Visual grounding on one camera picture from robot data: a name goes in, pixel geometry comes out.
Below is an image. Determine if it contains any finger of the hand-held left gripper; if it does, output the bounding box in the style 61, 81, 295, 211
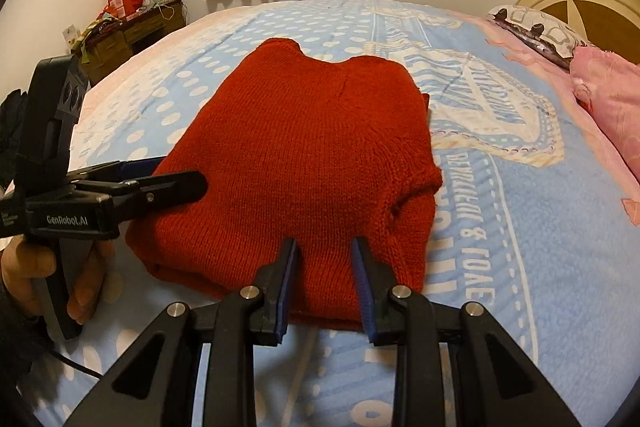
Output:
65, 171, 208, 210
67, 157, 168, 182

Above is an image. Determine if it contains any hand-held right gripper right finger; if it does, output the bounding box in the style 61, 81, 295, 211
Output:
351, 237, 583, 427

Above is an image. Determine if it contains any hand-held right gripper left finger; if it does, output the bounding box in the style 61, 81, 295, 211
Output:
62, 237, 301, 427

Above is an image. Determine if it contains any red knitted sweater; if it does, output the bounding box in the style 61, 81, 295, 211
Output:
125, 38, 444, 334

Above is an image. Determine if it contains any person's left hand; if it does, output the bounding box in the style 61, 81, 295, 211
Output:
0, 237, 116, 322

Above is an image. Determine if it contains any dark cloth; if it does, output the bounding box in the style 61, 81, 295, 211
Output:
0, 89, 32, 180

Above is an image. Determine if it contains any dark wooden desk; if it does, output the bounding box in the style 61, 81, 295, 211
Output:
72, 0, 188, 82

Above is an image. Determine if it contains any blue printed blanket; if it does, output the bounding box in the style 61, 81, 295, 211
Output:
30, 0, 640, 427

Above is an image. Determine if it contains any red box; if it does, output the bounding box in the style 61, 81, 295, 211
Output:
106, 0, 151, 20

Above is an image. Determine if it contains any pink bed sheet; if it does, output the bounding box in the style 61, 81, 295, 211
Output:
470, 14, 640, 228

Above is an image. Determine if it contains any pink pillow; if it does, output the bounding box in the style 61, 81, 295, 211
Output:
570, 46, 640, 178

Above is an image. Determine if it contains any white patterned pillow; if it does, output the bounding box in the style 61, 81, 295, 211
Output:
487, 4, 591, 70

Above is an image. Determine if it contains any black cable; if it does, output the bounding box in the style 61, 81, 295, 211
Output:
47, 342, 103, 380

